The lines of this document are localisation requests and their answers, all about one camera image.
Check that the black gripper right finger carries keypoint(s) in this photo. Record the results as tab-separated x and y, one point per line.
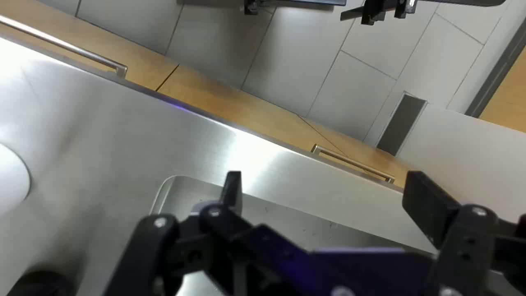
471	247

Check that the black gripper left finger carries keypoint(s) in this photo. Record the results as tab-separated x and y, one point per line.
149	257

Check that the wooden cupboard door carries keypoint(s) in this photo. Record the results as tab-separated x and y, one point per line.
247	109
83	35

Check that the dark grey rectangular panel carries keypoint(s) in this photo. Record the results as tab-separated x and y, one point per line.
403	124

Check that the kitchen sink basin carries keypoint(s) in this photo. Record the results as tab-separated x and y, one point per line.
285	216

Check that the wooden base cabinet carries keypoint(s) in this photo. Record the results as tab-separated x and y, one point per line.
510	99

